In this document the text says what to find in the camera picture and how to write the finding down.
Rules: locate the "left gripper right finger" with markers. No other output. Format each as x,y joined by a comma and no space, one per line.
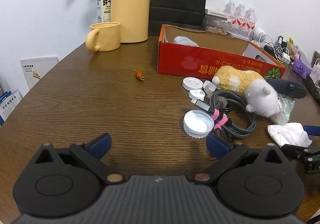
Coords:
228,157

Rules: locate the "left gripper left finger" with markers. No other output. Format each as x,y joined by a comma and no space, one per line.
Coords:
88,155

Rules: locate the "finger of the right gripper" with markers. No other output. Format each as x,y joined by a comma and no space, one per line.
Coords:
312,130
294,151

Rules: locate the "white cloth bag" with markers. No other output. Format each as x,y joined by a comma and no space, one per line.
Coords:
290,133

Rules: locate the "large white bottle cap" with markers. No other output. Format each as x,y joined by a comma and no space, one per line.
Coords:
197,124

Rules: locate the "dark blue zip pouch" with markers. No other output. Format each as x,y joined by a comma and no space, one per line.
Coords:
288,88

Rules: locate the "white yellow plush hamster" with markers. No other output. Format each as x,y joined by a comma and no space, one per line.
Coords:
262,98

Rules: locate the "clear cotton swab container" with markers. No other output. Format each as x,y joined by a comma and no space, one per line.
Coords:
183,40

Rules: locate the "small white round cap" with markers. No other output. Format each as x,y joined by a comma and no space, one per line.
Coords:
197,94

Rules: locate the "white round disc cap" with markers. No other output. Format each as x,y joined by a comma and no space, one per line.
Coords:
191,83

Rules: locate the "colourful snack packet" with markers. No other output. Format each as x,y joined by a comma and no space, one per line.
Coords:
294,50

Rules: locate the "small orange wrapped candy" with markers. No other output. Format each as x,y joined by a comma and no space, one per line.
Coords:
139,75

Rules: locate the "white booklet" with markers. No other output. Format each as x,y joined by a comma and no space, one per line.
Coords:
35,69

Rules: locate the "red cardboard box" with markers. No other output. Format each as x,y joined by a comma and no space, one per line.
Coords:
213,52

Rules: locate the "yellow ceramic mug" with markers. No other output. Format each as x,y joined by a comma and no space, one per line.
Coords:
103,37

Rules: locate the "water bottle right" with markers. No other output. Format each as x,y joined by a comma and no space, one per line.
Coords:
250,21

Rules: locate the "water bottle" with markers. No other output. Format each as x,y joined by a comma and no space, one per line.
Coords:
239,18
250,21
230,11

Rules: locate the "clear snack container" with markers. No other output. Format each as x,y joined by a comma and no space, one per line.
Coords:
215,26

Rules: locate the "water bottle middle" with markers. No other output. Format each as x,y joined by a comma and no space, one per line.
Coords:
239,18

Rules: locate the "white flat box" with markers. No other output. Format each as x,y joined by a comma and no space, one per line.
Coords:
216,13

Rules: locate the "water bottle left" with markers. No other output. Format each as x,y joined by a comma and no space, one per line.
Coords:
230,11

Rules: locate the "white milk carton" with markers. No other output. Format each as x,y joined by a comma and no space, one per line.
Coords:
104,10

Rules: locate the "yellow thermos jug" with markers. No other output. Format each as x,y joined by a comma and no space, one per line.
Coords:
133,16

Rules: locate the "white round camera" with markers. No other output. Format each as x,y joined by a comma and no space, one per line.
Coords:
258,36

